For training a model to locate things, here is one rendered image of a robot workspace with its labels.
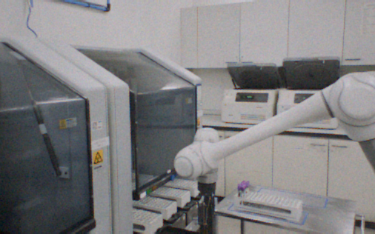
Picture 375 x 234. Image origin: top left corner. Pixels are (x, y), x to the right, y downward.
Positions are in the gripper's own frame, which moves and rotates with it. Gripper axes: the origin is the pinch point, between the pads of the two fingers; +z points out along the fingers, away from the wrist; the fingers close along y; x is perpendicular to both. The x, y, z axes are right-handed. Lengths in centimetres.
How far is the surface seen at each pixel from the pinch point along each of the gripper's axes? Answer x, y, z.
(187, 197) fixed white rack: -22.2, -28.2, 0.3
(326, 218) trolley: 42, -39, 2
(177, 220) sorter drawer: -19.0, -11.3, 4.6
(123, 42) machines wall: -140, -140, -86
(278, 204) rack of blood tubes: 22.3, -31.0, -3.4
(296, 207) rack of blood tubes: 30.1, -29.7, -3.7
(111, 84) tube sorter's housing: -30, 20, -59
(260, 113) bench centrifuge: -34, -226, -17
